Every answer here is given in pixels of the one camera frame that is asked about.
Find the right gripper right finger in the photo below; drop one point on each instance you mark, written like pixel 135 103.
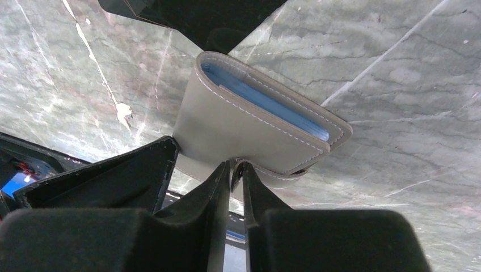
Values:
pixel 280 238

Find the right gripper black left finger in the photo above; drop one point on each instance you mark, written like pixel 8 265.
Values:
pixel 188 235

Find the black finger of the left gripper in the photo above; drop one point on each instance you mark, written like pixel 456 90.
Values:
pixel 136 179

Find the grey card holder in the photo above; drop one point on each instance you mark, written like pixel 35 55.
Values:
pixel 216 125

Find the black card wallet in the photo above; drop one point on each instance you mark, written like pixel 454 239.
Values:
pixel 213 25

